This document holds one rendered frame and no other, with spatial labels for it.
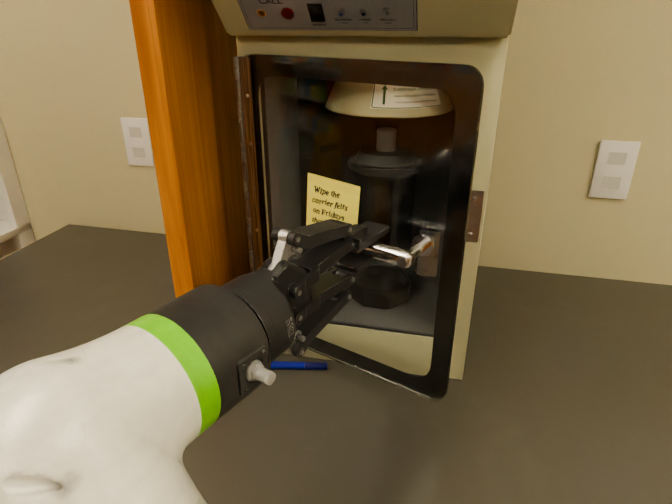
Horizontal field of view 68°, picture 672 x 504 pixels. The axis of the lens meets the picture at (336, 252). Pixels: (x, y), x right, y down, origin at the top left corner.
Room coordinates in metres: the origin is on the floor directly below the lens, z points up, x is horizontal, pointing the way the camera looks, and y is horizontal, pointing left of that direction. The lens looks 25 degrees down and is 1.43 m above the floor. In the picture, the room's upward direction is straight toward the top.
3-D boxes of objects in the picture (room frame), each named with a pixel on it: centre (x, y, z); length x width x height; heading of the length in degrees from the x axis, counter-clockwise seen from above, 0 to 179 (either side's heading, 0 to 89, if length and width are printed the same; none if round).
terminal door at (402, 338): (0.57, -0.01, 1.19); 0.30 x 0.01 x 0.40; 56
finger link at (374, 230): (0.50, -0.03, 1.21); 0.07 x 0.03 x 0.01; 146
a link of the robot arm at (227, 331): (0.31, 0.10, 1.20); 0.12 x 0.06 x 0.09; 56
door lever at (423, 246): (0.51, -0.05, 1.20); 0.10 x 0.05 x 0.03; 56
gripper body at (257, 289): (0.37, 0.06, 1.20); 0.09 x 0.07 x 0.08; 146
